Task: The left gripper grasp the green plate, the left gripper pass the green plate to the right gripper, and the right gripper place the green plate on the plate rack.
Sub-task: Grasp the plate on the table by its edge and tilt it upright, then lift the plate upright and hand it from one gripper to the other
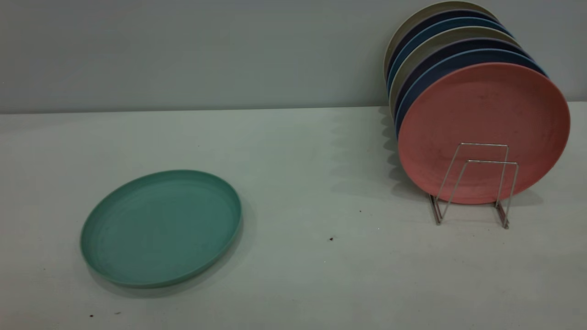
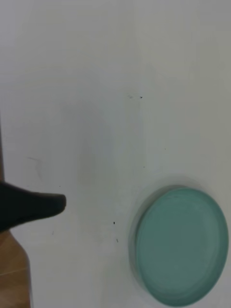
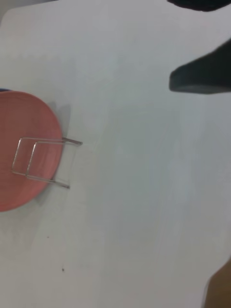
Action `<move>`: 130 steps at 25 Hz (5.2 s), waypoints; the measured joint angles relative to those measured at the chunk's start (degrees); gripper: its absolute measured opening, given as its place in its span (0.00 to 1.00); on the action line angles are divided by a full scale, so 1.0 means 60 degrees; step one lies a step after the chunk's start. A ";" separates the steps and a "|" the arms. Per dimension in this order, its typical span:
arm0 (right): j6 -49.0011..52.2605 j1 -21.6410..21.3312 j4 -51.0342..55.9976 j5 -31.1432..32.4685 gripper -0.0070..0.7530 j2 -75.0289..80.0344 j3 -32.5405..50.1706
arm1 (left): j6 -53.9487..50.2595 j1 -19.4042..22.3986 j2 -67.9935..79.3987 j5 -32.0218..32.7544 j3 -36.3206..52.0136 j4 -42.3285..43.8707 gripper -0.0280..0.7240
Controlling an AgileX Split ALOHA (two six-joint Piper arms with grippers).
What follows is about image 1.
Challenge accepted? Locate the blue round plate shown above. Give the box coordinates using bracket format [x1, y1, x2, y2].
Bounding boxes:
[395, 48, 548, 138]
[388, 17, 514, 97]

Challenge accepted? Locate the dark navy round plate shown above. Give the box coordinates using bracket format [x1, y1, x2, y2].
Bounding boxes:
[388, 9, 505, 88]
[393, 38, 535, 124]

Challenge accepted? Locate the green round plate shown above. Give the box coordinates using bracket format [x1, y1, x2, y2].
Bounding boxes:
[80, 170, 243, 289]

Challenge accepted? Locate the metal wire plate rack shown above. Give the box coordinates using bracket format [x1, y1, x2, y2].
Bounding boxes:
[429, 143, 520, 230]

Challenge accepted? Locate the pink round plate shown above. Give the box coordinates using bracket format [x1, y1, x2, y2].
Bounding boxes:
[398, 62, 571, 205]

